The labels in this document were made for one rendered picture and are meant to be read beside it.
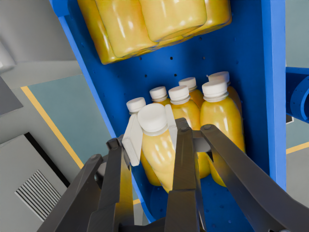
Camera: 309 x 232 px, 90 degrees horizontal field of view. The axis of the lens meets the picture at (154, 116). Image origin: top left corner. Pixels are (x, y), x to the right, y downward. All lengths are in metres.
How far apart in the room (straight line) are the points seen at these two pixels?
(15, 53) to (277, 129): 0.59
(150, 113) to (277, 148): 0.16
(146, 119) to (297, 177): 2.31
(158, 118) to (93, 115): 1.39
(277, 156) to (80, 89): 1.46
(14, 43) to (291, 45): 1.74
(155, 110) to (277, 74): 0.13
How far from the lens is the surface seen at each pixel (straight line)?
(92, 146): 1.72
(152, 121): 0.19
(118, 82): 0.35
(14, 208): 1.68
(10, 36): 0.61
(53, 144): 1.89
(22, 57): 0.58
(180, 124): 0.15
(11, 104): 0.48
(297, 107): 1.09
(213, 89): 0.27
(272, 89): 0.20
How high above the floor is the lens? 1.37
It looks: 70 degrees down
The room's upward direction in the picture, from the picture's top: 180 degrees clockwise
